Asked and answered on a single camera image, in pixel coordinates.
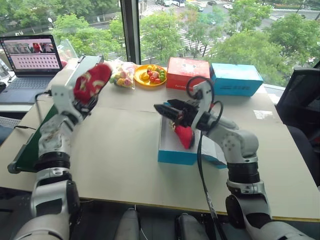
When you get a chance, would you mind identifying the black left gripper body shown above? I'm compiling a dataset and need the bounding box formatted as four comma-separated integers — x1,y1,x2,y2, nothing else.
73,98,93,118

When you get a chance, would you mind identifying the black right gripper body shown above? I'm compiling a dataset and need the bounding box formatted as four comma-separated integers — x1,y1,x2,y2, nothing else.
174,100,201,128

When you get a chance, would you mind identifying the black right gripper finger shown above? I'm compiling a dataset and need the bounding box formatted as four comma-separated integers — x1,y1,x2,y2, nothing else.
153,103,180,121
166,99,187,109

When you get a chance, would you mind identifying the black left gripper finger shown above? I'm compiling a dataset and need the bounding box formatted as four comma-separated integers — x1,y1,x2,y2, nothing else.
86,90,102,111

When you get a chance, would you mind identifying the red patterned sock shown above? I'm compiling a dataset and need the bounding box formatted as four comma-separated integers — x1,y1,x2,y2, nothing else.
72,63,113,105

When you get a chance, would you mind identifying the open blue shoebox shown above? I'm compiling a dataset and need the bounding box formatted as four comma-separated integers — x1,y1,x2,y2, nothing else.
157,115,228,170

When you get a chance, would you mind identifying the red slipper shoe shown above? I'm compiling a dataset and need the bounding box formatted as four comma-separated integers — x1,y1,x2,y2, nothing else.
169,121,197,150

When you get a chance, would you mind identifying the red printed cardboard box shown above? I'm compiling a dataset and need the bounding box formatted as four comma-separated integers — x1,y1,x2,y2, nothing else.
165,56,212,90

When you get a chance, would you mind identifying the yellow plastic plate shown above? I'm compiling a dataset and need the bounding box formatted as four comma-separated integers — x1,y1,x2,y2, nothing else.
133,64,168,88

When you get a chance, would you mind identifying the clear bag of colourful toys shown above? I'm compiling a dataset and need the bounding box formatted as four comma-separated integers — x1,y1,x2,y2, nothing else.
109,61,139,91

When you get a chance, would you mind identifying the clear plastic bag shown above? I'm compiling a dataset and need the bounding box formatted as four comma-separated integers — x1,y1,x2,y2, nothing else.
56,38,79,66

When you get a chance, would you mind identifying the closed blue cardboard box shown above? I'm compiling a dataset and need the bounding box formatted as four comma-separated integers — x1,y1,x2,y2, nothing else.
209,62,265,97

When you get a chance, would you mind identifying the open laptop computer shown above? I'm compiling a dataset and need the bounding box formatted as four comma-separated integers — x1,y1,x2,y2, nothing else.
0,34,64,105

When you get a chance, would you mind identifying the black office chair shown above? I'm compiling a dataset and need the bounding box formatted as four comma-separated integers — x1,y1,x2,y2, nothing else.
274,60,320,188

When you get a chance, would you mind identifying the grey rounded robot part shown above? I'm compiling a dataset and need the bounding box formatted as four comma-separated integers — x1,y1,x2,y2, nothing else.
119,207,141,240

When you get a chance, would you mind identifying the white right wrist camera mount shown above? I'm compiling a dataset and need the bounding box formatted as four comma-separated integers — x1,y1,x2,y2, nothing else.
191,81,214,131

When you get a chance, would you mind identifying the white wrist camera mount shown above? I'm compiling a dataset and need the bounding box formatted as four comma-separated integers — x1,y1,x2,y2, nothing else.
50,83,85,123
191,81,214,131

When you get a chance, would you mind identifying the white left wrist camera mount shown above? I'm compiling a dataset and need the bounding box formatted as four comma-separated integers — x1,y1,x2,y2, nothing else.
50,83,85,123

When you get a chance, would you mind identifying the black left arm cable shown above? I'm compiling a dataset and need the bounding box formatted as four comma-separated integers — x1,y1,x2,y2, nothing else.
34,91,53,113

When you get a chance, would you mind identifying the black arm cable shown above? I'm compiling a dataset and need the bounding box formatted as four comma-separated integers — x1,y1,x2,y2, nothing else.
187,76,227,240
34,91,53,113

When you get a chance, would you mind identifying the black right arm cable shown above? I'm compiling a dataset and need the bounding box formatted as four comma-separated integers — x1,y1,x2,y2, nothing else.
187,76,227,240

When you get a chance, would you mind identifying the dark window frame post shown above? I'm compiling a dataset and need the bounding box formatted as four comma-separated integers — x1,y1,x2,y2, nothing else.
119,0,142,65

